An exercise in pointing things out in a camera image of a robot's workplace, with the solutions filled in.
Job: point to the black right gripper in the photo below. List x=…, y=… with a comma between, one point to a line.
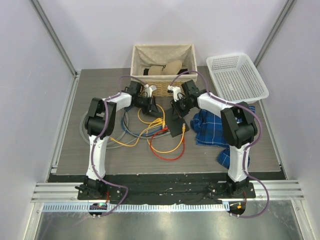
x=176, y=112

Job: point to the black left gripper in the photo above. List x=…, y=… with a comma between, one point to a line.
x=154, y=110

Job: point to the black network switch box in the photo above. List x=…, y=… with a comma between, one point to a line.
x=175, y=126

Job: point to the yellow ethernet cable long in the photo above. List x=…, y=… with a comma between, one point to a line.
x=163, y=146

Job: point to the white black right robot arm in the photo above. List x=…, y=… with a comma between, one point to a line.
x=238, y=127

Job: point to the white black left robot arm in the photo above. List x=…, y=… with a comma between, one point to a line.
x=100, y=122

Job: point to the blue plaid shirt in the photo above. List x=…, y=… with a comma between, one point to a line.
x=209, y=132

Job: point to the beige shoe in basket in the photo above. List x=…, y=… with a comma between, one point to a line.
x=171, y=68

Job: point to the wicker basket with liner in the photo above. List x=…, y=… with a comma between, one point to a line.
x=164, y=64

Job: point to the white plastic perforated basket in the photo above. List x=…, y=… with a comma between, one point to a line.
x=236, y=78

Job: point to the yellow ethernet cable short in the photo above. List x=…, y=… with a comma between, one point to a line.
x=145, y=129

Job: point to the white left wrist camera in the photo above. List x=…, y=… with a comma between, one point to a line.
x=149, y=89

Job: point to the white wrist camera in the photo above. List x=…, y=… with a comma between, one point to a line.
x=174, y=90
x=149, y=89

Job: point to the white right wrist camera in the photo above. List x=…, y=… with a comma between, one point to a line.
x=174, y=90

